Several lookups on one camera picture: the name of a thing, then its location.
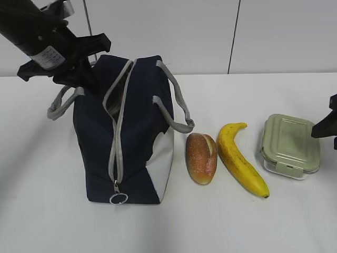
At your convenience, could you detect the brown bread roll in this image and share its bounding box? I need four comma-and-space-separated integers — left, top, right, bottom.
185, 133, 217, 185

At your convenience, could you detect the green lid glass container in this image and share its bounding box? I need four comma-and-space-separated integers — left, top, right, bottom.
260, 114, 321, 180

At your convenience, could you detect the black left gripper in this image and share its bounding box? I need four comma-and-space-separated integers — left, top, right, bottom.
17, 33, 111, 93

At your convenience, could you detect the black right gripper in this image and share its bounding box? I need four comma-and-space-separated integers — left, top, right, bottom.
311, 94, 337, 150

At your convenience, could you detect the yellow banana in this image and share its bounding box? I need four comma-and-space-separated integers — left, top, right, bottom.
216, 122, 270, 198

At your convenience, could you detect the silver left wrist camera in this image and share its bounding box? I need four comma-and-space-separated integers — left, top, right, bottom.
40, 0, 75, 19

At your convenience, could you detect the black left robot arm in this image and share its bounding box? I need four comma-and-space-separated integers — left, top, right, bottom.
1, 1, 111, 93

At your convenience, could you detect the navy and white lunch bag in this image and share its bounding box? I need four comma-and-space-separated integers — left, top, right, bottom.
47, 55, 194, 205

